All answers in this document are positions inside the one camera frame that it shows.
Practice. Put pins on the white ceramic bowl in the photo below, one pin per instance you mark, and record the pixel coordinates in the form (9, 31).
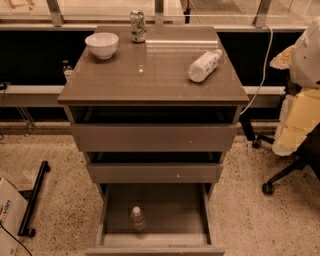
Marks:
(102, 45)

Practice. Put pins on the grey drawer cabinet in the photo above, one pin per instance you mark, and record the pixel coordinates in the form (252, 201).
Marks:
(147, 84)

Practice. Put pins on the green white drink can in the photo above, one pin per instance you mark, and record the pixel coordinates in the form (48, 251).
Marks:
(138, 26)

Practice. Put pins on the grey middle drawer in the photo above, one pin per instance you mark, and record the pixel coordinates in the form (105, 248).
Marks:
(154, 173)

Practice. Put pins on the cardboard box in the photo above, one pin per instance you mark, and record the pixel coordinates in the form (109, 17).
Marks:
(12, 208)

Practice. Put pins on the black wheeled stand base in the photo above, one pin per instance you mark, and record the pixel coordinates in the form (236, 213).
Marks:
(31, 197)

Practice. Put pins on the clear water bottle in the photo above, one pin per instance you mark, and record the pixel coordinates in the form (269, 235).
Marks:
(138, 218)

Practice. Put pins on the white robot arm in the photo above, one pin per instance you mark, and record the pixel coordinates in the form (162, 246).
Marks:
(304, 68)

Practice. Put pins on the white bottle lying down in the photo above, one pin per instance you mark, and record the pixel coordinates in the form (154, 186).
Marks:
(201, 68)

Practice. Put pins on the small bottle behind cabinet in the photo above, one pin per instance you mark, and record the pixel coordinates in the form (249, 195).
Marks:
(67, 69)

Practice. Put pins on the grey open bottom drawer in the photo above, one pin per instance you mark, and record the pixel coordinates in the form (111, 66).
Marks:
(176, 215)

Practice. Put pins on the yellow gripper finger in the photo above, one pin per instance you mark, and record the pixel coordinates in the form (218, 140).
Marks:
(299, 115)
(283, 59)

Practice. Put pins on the grey top drawer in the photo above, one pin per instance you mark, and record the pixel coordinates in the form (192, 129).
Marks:
(153, 138)

